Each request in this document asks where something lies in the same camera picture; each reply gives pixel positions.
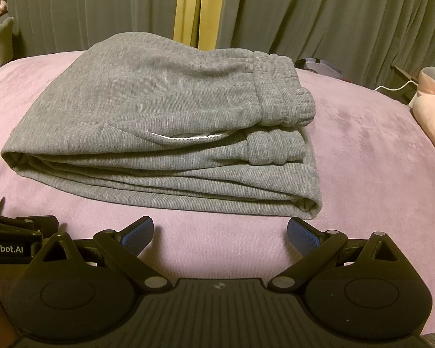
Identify white cable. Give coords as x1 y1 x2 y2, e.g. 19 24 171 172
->
374 79 422 94

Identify pink blanket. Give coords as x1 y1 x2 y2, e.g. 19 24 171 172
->
0 49 435 338

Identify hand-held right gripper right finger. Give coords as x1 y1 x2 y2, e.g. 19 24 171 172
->
269 217 409 294

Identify grey bag by curtain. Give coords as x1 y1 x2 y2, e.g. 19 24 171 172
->
295 57 349 82

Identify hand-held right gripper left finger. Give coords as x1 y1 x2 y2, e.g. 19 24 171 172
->
31 216 169 294

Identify wooden nightstand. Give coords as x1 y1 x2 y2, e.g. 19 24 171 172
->
389 64 427 107

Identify grey curtain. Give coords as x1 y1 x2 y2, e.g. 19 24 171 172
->
203 0 435 92
0 0 182 63

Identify yellow curtain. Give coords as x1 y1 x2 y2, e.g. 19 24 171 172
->
173 0 222 50

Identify grey pants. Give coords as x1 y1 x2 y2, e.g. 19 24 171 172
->
1 32 322 221

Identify pink plush toy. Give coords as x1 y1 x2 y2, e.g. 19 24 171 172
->
412 66 435 161

